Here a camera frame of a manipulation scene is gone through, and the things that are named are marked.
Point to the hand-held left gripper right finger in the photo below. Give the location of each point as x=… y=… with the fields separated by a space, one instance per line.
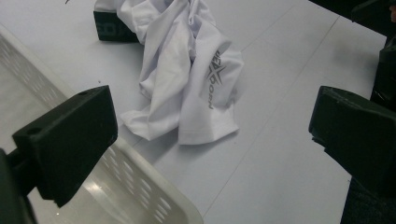
x=358 y=140

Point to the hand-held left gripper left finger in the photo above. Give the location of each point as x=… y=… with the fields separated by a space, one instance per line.
x=71 y=143

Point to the white perforated plastic basket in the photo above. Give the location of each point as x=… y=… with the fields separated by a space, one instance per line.
x=37 y=93

